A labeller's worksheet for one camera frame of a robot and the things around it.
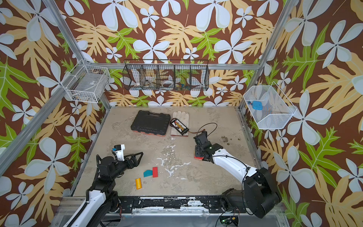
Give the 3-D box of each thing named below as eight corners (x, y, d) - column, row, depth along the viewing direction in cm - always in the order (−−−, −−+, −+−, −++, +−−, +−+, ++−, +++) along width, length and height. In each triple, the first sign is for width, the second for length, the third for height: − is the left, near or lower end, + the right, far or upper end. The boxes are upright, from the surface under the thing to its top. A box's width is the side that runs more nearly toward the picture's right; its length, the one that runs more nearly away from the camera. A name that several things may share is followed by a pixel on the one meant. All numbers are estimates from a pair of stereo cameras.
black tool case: (131, 132, 106) (129, 127, 102) (140, 114, 118) (139, 109, 113) (166, 138, 102) (166, 134, 98) (172, 119, 114) (172, 115, 110)
